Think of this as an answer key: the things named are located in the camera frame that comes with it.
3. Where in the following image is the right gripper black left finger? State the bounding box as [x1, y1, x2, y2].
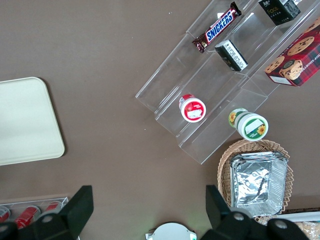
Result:
[18, 184, 95, 240]

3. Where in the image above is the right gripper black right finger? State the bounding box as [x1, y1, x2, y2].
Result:
[199, 184, 270, 240]

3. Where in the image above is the light tan wicker basket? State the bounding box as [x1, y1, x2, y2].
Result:
[217, 138, 294, 223]

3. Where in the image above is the aluminium foil tray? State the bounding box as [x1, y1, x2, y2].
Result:
[229, 151, 288, 218]

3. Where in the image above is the beige plastic tray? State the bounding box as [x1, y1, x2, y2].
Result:
[0, 76, 66, 166]

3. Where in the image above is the clear acrylic bottle rack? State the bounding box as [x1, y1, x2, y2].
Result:
[0, 196, 70, 227]

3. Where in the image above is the red cola bottle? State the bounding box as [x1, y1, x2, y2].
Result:
[0, 206, 12, 224]
[14, 205, 41, 230]
[41, 201, 62, 216]

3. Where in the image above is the white rectangular snack bin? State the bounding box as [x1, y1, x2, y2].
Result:
[282, 211, 320, 240]

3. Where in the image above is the large clear nut bag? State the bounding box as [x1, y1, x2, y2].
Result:
[296, 221, 320, 240]

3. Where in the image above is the green lid yogurt cup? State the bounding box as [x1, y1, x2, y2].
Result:
[228, 107, 270, 142]

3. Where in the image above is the red lid yogurt cup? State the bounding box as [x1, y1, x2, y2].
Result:
[178, 93, 207, 123]

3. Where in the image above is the clear acrylic stepped display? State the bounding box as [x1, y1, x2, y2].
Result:
[134, 0, 320, 165]

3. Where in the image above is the small black carton box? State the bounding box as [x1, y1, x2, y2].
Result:
[214, 39, 249, 73]
[257, 0, 301, 27]

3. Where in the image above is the red tartan cookie box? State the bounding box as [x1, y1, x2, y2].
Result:
[264, 16, 320, 88]

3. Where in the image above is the Snickers chocolate bar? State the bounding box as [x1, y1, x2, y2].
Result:
[191, 1, 243, 55]

